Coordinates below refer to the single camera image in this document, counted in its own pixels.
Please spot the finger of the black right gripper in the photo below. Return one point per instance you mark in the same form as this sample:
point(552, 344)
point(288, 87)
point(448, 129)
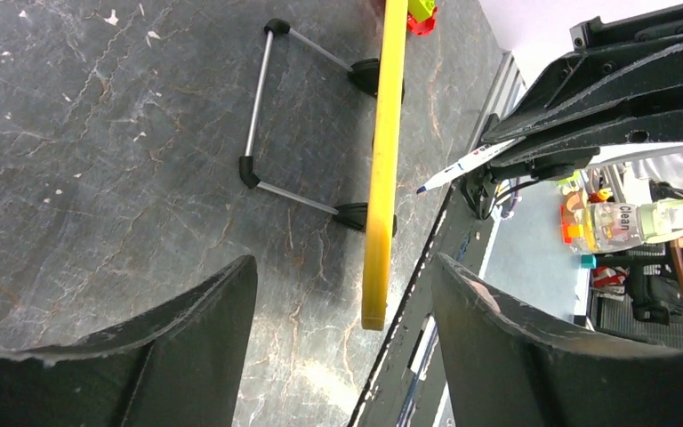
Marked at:
point(612, 135)
point(624, 77)

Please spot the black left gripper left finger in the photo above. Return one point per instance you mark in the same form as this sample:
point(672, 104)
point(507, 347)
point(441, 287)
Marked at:
point(178, 364)

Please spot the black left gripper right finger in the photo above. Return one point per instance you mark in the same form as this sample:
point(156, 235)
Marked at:
point(510, 364)

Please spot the blue whiteboard marker pen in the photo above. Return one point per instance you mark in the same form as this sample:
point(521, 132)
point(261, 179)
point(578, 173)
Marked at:
point(469, 162)

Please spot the yellow framed whiteboard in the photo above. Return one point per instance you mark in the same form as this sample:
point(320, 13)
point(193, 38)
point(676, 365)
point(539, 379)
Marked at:
point(383, 180)

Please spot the metal whiteboard stand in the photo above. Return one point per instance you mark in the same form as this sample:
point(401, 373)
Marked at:
point(305, 100)

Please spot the clear cleaner bottle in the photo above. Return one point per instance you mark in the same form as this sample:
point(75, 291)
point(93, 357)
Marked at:
point(609, 227)

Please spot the red bowl with green block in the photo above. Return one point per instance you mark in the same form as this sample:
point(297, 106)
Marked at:
point(421, 16)

